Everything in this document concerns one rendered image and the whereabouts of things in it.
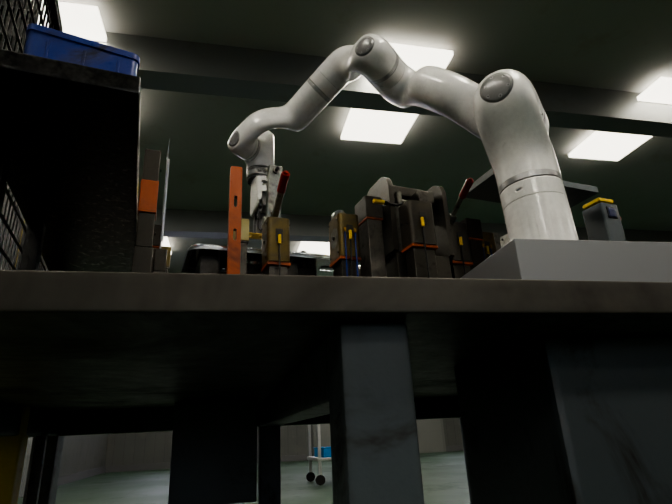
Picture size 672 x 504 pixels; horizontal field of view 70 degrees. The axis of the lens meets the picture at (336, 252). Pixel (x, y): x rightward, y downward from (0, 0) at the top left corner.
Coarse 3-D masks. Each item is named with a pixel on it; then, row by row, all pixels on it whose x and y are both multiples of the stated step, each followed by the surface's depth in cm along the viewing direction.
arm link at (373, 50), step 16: (352, 48) 122; (368, 48) 117; (384, 48) 117; (336, 64) 133; (352, 64) 122; (368, 64) 118; (384, 64) 119; (320, 80) 135; (336, 80) 135; (352, 80) 135; (368, 80) 125
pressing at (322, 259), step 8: (192, 248) 120; (200, 248) 119; (208, 248) 120; (216, 248) 121; (224, 248) 121; (248, 248) 124; (256, 248) 125; (192, 256) 127; (224, 256) 128; (248, 256) 129; (256, 256) 130; (296, 256) 128; (304, 256) 129; (312, 256) 130; (320, 256) 131; (328, 256) 132; (184, 264) 132; (192, 264) 133; (224, 264) 134; (256, 264) 136; (304, 264) 138; (312, 264) 138; (320, 264) 138; (328, 264) 139; (184, 272) 137; (192, 272) 139; (224, 272) 141; (320, 272) 145; (328, 272) 146
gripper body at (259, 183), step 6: (252, 180) 142; (258, 180) 139; (264, 180) 140; (252, 186) 142; (258, 186) 138; (264, 186) 138; (252, 192) 141; (258, 192) 137; (252, 198) 140; (258, 198) 136; (252, 204) 140; (258, 204) 136; (252, 210) 141; (252, 216) 143
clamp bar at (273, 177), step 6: (270, 168) 127; (276, 168) 125; (282, 168) 128; (270, 174) 126; (276, 174) 127; (270, 180) 126; (276, 180) 127; (270, 186) 126; (276, 186) 126; (270, 192) 125; (276, 192) 126; (270, 198) 125; (270, 204) 125; (270, 210) 124
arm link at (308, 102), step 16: (304, 96) 137; (320, 96) 137; (256, 112) 138; (272, 112) 138; (288, 112) 138; (304, 112) 138; (240, 128) 137; (256, 128) 135; (272, 128) 137; (288, 128) 140; (304, 128) 143; (240, 144) 137; (256, 144) 140
